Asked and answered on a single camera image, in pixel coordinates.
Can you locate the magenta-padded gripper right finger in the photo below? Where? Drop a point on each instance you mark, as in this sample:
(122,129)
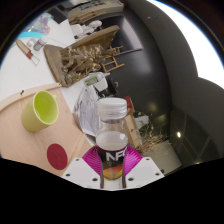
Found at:
(143,171)

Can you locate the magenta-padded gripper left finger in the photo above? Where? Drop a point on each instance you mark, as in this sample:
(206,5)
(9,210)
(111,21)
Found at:
(80,171)

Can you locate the clear drink bottle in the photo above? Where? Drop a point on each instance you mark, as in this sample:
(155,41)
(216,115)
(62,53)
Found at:
(111,156)

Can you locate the flat round red coaster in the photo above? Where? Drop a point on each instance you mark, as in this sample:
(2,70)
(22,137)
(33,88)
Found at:
(57,156)

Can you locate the brown cardboard box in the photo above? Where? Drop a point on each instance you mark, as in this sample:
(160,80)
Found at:
(132,131)

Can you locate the printed newspaper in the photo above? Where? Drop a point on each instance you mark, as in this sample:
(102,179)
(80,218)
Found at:
(87,113)

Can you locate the red box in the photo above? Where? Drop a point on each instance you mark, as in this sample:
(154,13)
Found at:
(129,104)

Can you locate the lime green cup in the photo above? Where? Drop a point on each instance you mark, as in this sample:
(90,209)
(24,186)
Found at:
(41,111)

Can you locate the clear spray bottle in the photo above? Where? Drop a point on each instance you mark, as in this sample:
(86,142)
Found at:
(95,80)

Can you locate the brown wooden root sculpture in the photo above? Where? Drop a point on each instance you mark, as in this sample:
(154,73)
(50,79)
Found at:
(76,61)

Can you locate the wooden easel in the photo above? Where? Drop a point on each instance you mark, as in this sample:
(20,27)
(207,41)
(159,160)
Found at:
(113,60)

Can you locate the small paint jar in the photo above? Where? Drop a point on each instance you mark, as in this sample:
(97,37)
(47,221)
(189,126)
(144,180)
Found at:
(40,43)

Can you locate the long ceiling light strip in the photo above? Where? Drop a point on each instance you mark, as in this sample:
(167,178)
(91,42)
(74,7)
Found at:
(200,43)

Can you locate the white plaster bust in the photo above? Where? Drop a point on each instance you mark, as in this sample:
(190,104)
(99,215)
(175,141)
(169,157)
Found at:
(95,24)

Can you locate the white display panel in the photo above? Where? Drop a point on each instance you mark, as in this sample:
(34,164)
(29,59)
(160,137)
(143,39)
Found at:
(96,8)

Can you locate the large black wall screen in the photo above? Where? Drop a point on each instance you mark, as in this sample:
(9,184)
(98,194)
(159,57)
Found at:
(128,33)

